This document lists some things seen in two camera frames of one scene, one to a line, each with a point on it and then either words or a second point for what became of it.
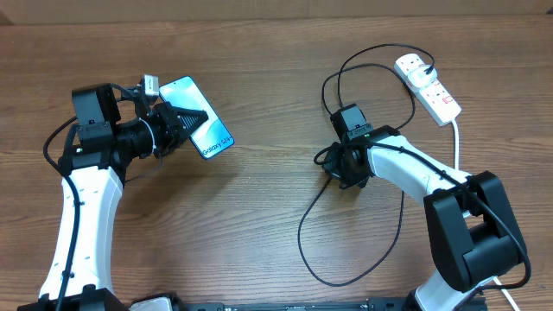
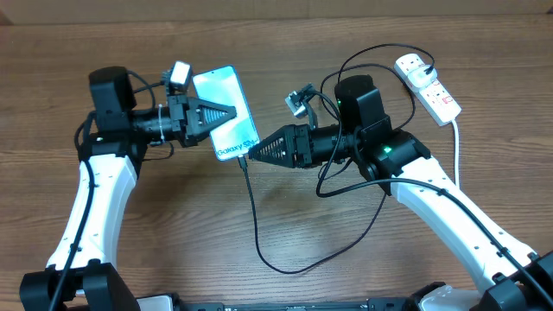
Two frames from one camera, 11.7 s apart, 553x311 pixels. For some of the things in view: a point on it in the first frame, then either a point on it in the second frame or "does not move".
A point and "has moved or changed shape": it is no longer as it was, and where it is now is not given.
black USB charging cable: (328, 178) to (380, 206)
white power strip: (441, 104) does not move
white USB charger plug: (419, 78) does not move
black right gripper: (333, 168) to (293, 136)
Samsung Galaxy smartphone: (183, 93) has moved or changed shape
